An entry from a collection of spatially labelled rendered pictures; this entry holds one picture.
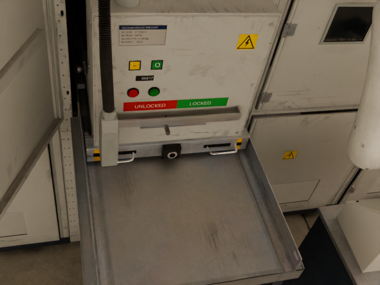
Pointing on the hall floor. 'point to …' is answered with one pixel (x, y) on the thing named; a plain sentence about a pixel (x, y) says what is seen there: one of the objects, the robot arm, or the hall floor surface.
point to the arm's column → (320, 260)
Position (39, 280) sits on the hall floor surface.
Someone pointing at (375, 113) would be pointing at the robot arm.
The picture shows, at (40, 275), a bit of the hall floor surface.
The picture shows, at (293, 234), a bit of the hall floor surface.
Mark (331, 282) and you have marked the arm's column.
